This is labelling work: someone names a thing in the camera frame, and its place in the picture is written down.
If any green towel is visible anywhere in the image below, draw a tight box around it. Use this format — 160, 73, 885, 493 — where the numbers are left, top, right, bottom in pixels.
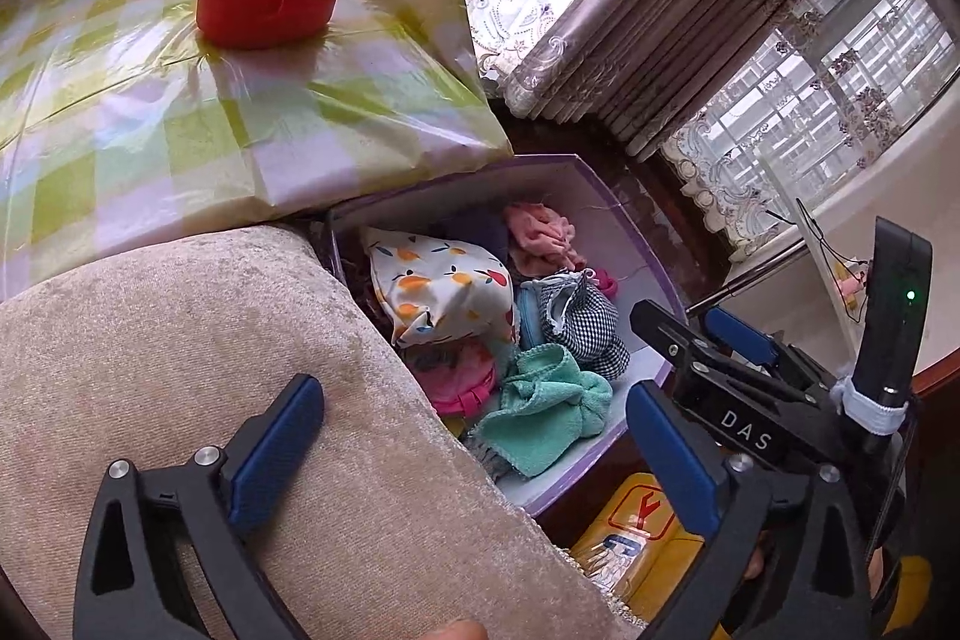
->
465, 344, 612, 480

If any mauve patterned curtain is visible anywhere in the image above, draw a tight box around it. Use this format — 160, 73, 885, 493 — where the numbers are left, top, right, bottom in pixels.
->
499, 0, 882, 161

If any purple knitted sock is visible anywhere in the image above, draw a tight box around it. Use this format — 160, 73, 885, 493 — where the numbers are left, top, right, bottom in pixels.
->
435, 211, 512, 262

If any yellow plastic package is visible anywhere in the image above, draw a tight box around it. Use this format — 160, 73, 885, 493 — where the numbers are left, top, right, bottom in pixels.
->
570, 471, 751, 640

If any grey metal rod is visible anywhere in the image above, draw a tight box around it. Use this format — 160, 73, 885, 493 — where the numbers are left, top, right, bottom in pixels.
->
685, 239, 815, 317

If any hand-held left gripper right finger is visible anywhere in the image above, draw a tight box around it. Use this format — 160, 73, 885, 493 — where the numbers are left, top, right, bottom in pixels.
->
626, 381, 875, 640

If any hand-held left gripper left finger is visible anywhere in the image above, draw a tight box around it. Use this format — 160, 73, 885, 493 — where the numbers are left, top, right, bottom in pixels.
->
73, 374, 326, 640

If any beige velvet stool cushion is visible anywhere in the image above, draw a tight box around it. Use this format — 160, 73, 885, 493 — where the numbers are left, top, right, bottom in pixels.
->
0, 225, 646, 640

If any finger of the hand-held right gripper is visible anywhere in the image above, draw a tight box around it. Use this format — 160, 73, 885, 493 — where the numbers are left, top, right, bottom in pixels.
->
628, 299, 788, 461
705, 306, 842, 410

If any purple cardboard box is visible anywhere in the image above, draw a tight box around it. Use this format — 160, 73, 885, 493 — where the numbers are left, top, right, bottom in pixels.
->
324, 152, 691, 521

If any green checkered plastic tablecloth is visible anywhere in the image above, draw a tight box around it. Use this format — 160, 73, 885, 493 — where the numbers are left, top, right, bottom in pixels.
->
0, 0, 515, 304

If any magenta knitted sock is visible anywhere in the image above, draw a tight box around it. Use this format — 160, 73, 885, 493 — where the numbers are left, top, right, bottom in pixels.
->
577, 266, 620, 302

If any person's left hand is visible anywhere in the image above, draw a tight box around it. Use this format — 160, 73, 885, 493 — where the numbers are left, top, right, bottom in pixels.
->
424, 619, 490, 640

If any black white houndstooth pouch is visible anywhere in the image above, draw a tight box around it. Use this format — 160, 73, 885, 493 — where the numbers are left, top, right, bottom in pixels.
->
536, 269, 631, 380

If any sheer floral lace curtain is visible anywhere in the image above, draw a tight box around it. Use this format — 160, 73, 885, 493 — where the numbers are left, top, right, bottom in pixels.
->
446, 0, 960, 255

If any white fruit print cloth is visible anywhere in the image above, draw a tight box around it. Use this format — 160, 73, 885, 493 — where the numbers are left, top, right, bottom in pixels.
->
362, 226, 520, 350

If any pink floral pouch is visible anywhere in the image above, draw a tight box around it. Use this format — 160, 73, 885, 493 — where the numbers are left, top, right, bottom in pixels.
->
409, 340, 498, 417

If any light blue soft pouch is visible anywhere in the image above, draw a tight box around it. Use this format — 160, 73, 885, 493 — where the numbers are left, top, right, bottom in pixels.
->
516, 280, 560, 352

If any pink cloth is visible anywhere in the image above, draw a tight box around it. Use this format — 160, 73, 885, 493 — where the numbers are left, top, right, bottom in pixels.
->
501, 201, 582, 277

